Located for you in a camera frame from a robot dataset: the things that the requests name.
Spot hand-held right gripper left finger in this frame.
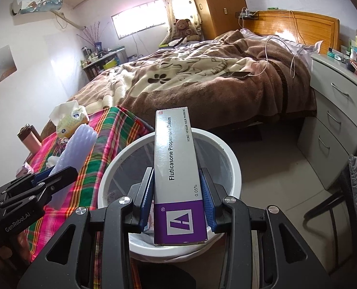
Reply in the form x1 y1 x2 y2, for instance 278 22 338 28
17 167 155 289

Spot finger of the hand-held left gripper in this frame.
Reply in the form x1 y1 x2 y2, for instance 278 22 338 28
0 169 55 199
1 166 78 209

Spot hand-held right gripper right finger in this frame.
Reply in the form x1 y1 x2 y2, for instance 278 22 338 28
199 168 328 289

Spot lavender ridged plastic tray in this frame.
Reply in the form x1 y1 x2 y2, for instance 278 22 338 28
48 124 100 210

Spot white and purple medicine box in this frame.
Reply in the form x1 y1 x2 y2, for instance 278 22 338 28
154 107 209 246

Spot white round trash bin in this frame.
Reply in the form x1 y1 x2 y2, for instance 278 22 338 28
98 127 243 261

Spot translucent white bin liner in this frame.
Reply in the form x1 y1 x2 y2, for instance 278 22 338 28
106 135 231 247

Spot pink and brown mug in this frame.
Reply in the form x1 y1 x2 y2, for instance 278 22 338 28
17 123 43 154

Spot yellow tissue pack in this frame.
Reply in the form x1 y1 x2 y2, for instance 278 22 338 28
48 101 90 135

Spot plaid cloth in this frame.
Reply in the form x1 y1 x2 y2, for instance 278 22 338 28
16 105 155 289

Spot black chair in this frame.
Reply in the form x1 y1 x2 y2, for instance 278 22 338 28
303 153 357 277

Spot small shelf unit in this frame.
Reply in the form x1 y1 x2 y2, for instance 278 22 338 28
83 47 128 80

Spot group of bottles and jars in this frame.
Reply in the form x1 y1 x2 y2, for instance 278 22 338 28
80 46 107 67

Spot brown blanket bed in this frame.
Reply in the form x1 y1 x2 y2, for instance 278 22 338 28
41 29 317 133

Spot vase with dry branches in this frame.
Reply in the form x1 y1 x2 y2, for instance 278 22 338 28
78 21 110 56

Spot smartphone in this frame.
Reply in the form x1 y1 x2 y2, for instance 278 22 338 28
220 71 253 80

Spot air conditioner pipe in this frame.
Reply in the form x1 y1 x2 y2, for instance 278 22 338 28
53 10 85 31

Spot grey drawer dresser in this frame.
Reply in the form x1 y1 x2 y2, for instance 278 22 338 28
297 51 357 191

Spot brown teddy bear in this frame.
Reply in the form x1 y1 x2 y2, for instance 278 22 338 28
171 19 201 43

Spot window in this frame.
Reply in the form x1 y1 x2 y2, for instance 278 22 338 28
111 0 168 39

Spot pale lavender bed sheet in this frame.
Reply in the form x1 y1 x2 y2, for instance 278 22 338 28
241 28 323 56

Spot wooden wardrobe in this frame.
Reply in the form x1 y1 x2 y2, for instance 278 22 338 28
186 0 248 41

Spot wooden bed headboard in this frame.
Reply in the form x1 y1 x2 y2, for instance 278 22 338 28
245 10 341 55

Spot wall mirror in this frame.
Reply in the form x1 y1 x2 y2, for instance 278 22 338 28
0 45 17 87

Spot white charging cable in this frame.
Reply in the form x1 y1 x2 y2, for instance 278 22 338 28
249 34 287 77

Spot covered wall air conditioner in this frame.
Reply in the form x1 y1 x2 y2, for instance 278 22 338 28
10 0 63 16

